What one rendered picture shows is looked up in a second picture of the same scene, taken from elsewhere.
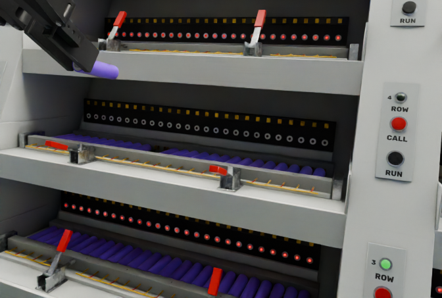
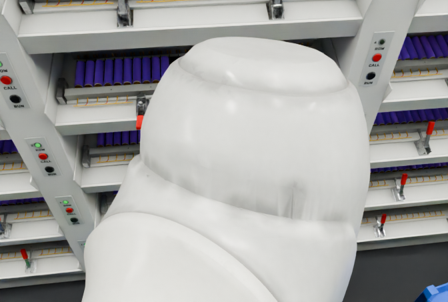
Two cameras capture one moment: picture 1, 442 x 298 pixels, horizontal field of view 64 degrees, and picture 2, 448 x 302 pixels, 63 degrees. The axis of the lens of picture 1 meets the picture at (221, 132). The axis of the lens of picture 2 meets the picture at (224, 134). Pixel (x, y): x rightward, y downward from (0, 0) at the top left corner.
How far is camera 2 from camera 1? 0.61 m
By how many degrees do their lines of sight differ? 58
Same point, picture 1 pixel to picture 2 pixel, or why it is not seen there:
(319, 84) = (329, 33)
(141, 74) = (176, 42)
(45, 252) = (127, 152)
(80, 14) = not seen: outside the picture
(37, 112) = (47, 67)
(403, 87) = (385, 35)
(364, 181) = not seen: hidden behind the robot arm
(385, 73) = (375, 26)
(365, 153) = (355, 75)
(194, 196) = not seen: hidden behind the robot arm
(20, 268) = (121, 168)
